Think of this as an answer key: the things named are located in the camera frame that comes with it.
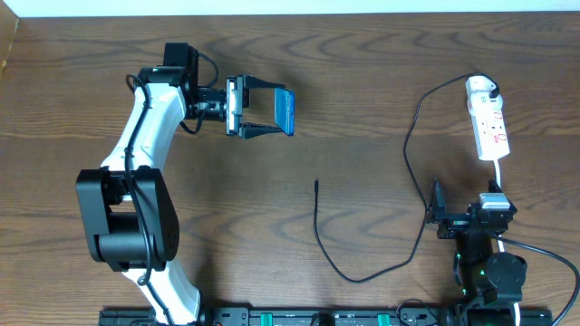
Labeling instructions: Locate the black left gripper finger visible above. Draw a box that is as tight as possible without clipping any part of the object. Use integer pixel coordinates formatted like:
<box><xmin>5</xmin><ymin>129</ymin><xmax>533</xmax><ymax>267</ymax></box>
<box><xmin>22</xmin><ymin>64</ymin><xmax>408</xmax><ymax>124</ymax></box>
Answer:
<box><xmin>244</xmin><ymin>74</ymin><xmax>285</xmax><ymax>89</ymax></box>
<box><xmin>239</xmin><ymin>122</ymin><xmax>282</xmax><ymax>139</ymax></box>

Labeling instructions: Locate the black charger cable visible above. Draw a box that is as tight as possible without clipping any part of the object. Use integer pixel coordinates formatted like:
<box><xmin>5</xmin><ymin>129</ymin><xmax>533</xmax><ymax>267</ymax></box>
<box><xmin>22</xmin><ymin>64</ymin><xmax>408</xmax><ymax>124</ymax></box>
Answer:
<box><xmin>313</xmin><ymin>72</ymin><xmax>500</xmax><ymax>285</ymax></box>

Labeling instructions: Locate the white power strip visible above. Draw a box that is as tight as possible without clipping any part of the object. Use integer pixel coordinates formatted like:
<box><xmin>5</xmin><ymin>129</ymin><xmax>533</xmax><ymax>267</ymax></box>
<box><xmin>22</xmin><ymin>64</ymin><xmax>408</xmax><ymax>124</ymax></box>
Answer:
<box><xmin>465</xmin><ymin>75</ymin><xmax>511</xmax><ymax>162</ymax></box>

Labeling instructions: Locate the blue Galaxy smartphone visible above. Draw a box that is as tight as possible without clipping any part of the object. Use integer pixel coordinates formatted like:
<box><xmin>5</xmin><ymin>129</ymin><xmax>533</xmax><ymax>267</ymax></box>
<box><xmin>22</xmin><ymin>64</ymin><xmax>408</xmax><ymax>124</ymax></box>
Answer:
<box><xmin>274</xmin><ymin>88</ymin><xmax>295</xmax><ymax>137</ymax></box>

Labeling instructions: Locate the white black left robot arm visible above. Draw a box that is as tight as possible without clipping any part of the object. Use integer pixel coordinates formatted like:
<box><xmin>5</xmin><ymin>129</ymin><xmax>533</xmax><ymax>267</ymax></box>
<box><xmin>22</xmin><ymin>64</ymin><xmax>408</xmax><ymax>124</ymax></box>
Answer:
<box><xmin>76</xmin><ymin>43</ymin><xmax>295</xmax><ymax>325</ymax></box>

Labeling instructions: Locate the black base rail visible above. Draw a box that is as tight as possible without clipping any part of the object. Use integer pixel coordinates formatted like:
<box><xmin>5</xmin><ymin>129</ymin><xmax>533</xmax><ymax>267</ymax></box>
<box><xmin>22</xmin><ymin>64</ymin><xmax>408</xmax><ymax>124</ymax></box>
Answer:
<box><xmin>96</xmin><ymin>306</ymin><xmax>553</xmax><ymax>326</ymax></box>

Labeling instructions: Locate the white power strip cord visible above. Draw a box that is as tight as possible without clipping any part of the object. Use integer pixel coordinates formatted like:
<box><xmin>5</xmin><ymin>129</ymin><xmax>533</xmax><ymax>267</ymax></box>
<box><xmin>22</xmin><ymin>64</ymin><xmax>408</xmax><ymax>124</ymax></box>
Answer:
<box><xmin>492</xmin><ymin>158</ymin><xmax>522</xmax><ymax>326</ymax></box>

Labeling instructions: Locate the white USB charger plug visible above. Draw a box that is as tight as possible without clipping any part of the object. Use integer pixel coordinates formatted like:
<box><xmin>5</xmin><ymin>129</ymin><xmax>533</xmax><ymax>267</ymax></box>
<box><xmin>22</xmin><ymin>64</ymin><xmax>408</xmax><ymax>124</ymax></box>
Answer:
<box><xmin>467</xmin><ymin>88</ymin><xmax>503</xmax><ymax>116</ymax></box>

